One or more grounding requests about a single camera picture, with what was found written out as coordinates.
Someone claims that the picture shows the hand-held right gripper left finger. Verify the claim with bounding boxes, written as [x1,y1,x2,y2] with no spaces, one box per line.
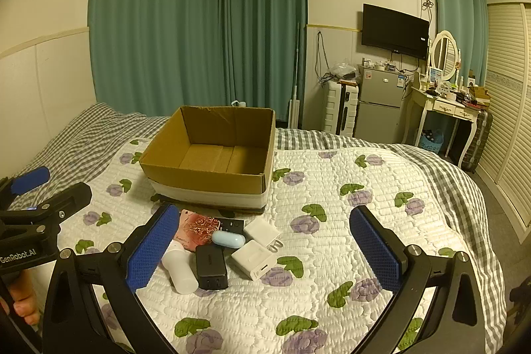
[42,204,181,354]

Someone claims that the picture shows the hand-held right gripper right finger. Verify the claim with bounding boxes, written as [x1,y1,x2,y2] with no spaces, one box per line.
[349,205,486,354]

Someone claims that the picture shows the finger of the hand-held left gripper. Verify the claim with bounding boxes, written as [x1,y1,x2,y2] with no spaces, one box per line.
[0,167,51,209]
[0,182,93,232]

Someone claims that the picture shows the white plastic bottle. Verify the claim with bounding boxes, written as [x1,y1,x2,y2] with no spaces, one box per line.
[161,243,200,294]

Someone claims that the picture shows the pink patterned wallet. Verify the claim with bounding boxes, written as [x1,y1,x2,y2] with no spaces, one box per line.
[174,210,220,253]

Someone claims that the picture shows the black power adapter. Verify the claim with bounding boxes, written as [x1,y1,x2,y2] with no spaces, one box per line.
[195,244,229,290]

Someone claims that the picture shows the light blue earbud case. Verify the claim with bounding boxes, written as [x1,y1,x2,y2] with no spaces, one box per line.
[211,230,246,247]

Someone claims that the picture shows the black remote control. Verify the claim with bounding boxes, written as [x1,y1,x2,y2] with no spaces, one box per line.
[213,218,245,234]

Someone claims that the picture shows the white cube plug charger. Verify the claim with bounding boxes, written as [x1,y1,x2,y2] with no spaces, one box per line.
[243,217,285,253]

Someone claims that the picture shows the person's left hand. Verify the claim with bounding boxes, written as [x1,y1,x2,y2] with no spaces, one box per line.
[0,269,42,326]

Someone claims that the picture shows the white floral quilt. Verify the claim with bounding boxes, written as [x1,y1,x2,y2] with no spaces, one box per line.
[25,136,507,354]

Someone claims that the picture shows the blue plastic basket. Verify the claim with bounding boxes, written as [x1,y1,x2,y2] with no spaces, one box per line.
[419,129,444,153]

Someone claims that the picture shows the grey refrigerator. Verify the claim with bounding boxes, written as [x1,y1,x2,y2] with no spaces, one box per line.
[354,65,409,143]

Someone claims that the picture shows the white ribbed suitcase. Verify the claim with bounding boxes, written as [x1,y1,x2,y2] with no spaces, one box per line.
[323,80,359,137]

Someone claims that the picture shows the dark suitcase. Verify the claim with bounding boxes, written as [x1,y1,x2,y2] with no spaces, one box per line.
[460,109,493,173]

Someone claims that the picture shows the white dressing table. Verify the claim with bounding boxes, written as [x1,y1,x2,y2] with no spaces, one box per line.
[400,84,484,168]

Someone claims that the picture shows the white flat mop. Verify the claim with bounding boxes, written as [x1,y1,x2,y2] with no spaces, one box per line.
[287,21,301,128]

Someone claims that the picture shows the clear plastic bag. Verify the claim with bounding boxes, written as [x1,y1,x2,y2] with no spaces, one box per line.
[330,59,359,83]

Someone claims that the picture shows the small brown cardboard box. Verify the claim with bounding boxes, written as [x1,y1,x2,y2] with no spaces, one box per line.
[469,86,491,108]

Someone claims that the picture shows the white louvred wardrobe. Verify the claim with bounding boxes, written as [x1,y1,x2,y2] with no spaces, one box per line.
[475,0,531,243]

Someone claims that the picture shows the wide green curtain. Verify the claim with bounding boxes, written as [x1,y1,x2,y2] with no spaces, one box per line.
[220,0,308,128]
[88,0,227,118]

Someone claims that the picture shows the oval white framed mirror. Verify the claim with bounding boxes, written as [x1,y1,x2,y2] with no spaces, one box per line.
[427,31,462,83]

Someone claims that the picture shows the narrow light green curtain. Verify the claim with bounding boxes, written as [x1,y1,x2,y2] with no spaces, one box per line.
[429,0,489,89]

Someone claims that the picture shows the hanging wall cables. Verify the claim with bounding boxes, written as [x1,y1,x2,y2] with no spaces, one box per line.
[313,31,333,83]

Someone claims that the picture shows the black wall television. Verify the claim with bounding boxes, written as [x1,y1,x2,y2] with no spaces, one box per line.
[362,3,430,60]

